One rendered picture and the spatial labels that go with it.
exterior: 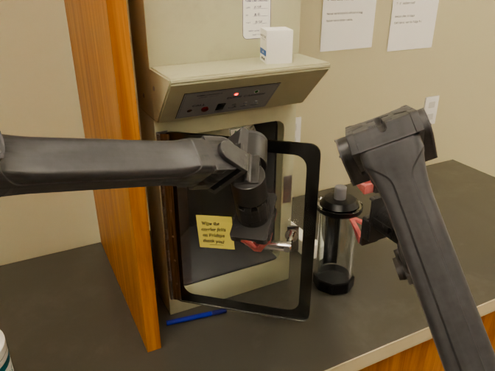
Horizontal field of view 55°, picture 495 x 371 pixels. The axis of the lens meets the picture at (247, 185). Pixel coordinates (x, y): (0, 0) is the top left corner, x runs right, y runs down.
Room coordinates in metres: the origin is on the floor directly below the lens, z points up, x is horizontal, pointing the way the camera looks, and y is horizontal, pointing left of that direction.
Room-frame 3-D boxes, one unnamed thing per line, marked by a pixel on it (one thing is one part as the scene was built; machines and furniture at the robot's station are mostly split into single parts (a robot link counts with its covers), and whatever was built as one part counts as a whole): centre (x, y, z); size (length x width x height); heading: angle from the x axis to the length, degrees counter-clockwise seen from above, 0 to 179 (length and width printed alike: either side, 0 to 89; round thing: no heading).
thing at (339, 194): (1.00, -0.22, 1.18); 0.09 x 0.09 x 0.07
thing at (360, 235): (0.91, -0.26, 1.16); 0.09 x 0.07 x 0.07; 27
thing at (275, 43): (0.92, -0.05, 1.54); 0.05 x 0.05 x 0.06; 12
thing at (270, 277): (0.83, 0.02, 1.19); 0.30 x 0.01 x 0.40; 76
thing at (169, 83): (0.89, 0.01, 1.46); 0.32 x 0.11 x 0.10; 117
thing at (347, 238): (0.99, -0.22, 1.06); 0.11 x 0.11 x 0.21
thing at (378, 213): (0.85, -0.29, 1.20); 0.07 x 0.07 x 0.10; 27
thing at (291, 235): (0.78, -0.05, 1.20); 0.10 x 0.05 x 0.03; 76
